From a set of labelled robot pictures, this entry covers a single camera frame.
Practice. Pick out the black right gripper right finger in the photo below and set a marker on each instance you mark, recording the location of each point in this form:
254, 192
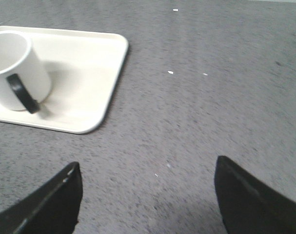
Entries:
249, 206

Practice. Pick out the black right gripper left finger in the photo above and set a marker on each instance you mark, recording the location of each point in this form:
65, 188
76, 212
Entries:
51, 209

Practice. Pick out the white smiley mug black handle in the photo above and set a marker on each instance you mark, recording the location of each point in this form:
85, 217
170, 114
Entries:
24, 82

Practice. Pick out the cream rectangular plastic tray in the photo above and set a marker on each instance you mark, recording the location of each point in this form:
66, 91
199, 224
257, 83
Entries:
84, 68

